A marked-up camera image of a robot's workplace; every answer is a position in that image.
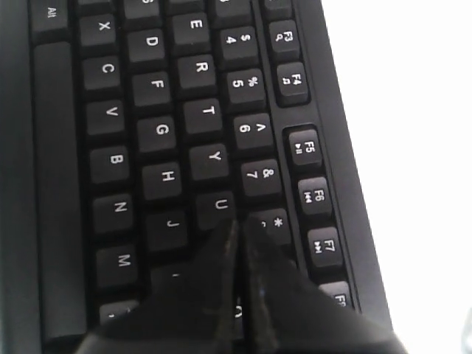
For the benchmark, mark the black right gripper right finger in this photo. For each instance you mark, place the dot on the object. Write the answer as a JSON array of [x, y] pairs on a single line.
[[286, 313]]

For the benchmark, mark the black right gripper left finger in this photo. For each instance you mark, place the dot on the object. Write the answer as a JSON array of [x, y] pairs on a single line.
[[193, 313]]

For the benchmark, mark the black acer keyboard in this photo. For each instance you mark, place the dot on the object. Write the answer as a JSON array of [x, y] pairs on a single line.
[[129, 129]]

